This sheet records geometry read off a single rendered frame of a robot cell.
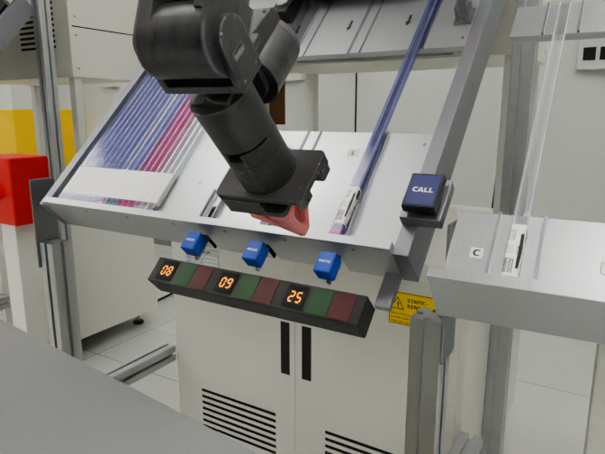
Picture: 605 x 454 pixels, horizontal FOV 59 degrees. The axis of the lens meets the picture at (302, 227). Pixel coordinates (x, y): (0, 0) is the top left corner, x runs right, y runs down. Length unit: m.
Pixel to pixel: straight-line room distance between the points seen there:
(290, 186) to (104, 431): 0.28
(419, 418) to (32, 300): 1.07
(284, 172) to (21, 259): 1.06
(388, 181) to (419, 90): 1.98
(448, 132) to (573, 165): 1.84
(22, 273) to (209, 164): 0.73
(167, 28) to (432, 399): 0.51
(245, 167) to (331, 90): 2.40
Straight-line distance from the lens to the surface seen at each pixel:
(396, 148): 0.76
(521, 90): 1.11
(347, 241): 0.65
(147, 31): 0.44
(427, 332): 0.68
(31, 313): 1.53
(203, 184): 0.86
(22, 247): 1.48
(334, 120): 2.87
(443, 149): 0.72
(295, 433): 1.26
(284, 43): 0.51
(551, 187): 2.57
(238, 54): 0.42
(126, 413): 0.57
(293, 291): 0.68
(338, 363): 1.11
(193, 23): 0.41
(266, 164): 0.49
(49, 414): 0.59
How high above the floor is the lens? 0.88
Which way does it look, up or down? 12 degrees down
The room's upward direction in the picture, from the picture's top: straight up
